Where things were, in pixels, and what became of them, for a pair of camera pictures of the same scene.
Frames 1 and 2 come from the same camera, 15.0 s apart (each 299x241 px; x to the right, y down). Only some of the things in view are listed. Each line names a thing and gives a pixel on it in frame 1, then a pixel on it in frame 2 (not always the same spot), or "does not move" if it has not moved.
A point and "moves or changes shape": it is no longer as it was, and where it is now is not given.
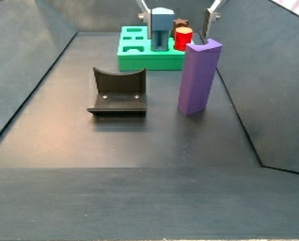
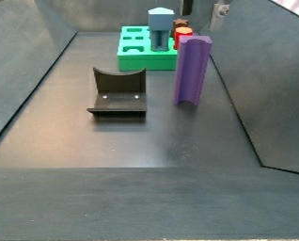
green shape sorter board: (134, 54) does not move
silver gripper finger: (144, 16) to (185, 8)
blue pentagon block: (161, 25) does not move
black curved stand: (120, 93) does not move
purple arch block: (200, 63) moves or changes shape
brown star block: (178, 23) does not move
